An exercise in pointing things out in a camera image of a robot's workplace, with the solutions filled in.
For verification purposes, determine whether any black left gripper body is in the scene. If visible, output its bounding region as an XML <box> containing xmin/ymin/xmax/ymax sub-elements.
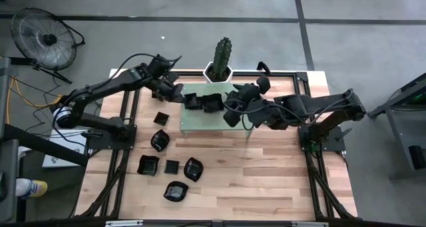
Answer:
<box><xmin>153</xmin><ymin>72</ymin><xmax>184</xmax><ymax>103</ymax></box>

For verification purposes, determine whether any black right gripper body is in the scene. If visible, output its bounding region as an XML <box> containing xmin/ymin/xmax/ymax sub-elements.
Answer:
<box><xmin>223</xmin><ymin>75</ymin><xmax>271</xmax><ymax>128</ymax></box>

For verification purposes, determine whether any black pointed oval plate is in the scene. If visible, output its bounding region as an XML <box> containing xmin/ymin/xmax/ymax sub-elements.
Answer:
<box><xmin>162</xmin><ymin>180</ymin><xmax>190</xmax><ymax>202</ymax></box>
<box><xmin>183</xmin><ymin>156</ymin><xmax>204</xmax><ymax>183</ymax></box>

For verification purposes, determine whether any white hexagonal plant pot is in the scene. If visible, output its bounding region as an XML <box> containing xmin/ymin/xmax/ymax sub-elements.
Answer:
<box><xmin>202</xmin><ymin>61</ymin><xmax>234</xmax><ymax>85</ymax></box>

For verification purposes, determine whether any green perforated metal stand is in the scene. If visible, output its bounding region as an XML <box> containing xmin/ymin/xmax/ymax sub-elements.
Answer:
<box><xmin>179</xmin><ymin>83</ymin><xmax>256</xmax><ymax>140</ymax></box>

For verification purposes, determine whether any green cactus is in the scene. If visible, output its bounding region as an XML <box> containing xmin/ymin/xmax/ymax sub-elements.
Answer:
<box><xmin>212</xmin><ymin>37</ymin><xmax>233</xmax><ymax>81</ymax></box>

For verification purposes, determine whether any white printed cardboard box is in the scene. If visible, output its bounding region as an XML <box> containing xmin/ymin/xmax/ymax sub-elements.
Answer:
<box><xmin>42</xmin><ymin>128</ymin><xmax>89</xmax><ymax>169</ymax></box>

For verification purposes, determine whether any black floor fan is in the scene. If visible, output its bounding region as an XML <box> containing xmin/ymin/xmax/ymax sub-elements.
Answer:
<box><xmin>9</xmin><ymin>7</ymin><xmax>86</xmax><ymax>85</ymax></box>

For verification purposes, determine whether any black diagonal beam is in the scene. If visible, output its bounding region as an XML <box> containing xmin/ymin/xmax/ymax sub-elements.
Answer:
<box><xmin>0</xmin><ymin>122</ymin><xmax>90</xmax><ymax>167</ymax></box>

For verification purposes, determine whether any grey metal cart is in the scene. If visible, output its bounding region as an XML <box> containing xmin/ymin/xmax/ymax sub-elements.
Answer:
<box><xmin>367</xmin><ymin>72</ymin><xmax>426</xmax><ymax>182</ymax></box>

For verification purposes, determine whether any white bottle yellow label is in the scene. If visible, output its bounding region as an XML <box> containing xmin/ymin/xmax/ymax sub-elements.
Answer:
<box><xmin>15</xmin><ymin>178</ymin><xmax>49</xmax><ymax>200</ymax></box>

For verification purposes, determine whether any black cylinder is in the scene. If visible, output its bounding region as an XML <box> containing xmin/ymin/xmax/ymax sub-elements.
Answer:
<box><xmin>408</xmin><ymin>144</ymin><xmax>426</xmax><ymax>170</ymax></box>

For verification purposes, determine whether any grey cabinet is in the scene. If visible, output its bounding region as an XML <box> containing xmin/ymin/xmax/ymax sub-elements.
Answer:
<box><xmin>0</xmin><ymin>138</ymin><xmax>20</xmax><ymax>224</ymax></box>

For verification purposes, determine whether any black clamp handle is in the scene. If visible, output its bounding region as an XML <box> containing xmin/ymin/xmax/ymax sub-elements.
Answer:
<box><xmin>256</xmin><ymin>61</ymin><xmax>272</xmax><ymax>75</ymax></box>

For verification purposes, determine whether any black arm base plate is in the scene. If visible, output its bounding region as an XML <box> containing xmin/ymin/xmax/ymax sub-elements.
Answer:
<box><xmin>298</xmin><ymin>125</ymin><xmax>347</xmax><ymax>154</ymax></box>
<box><xmin>87</xmin><ymin>125</ymin><xmax>137</xmax><ymax>151</ymax></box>

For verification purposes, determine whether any yellow cable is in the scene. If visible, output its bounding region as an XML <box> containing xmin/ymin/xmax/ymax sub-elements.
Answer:
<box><xmin>5</xmin><ymin>76</ymin><xmax>67</xmax><ymax>125</ymax></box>

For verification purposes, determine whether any silver metal bracket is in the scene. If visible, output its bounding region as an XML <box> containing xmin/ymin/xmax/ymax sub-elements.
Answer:
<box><xmin>105</xmin><ymin>220</ymin><xmax>144</xmax><ymax>227</ymax></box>
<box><xmin>292</xmin><ymin>221</ymin><xmax>330</xmax><ymax>227</ymax></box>

